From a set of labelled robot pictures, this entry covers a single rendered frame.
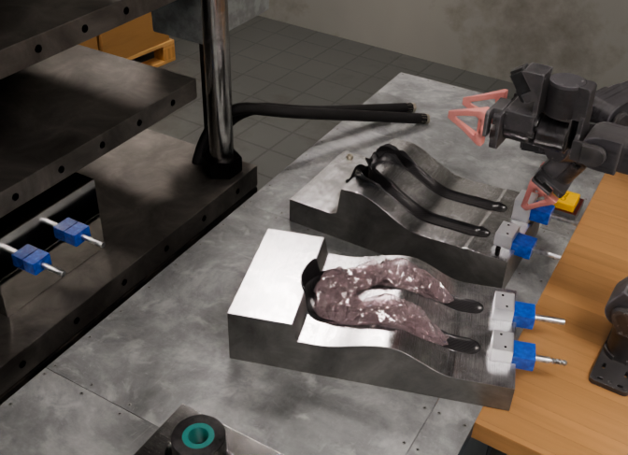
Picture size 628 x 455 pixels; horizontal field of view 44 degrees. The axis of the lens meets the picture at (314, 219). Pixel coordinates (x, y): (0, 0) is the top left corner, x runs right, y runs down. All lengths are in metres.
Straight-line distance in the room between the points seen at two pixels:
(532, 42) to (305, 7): 1.45
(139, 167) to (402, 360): 0.96
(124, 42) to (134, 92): 2.49
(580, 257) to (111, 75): 1.14
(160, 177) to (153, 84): 0.26
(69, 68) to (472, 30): 2.92
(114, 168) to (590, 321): 1.18
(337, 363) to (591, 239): 0.73
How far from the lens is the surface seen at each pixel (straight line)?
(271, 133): 3.77
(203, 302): 1.54
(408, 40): 4.67
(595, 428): 1.42
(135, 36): 4.33
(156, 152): 2.07
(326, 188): 1.76
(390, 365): 1.35
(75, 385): 1.43
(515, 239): 1.60
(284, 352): 1.38
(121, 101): 1.77
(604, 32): 4.26
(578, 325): 1.60
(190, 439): 1.20
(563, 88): 1.29
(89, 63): 1.97
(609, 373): 1.51
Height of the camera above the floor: 1.81
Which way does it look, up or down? 35 degrees down
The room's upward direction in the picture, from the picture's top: 2 degrees clockwise
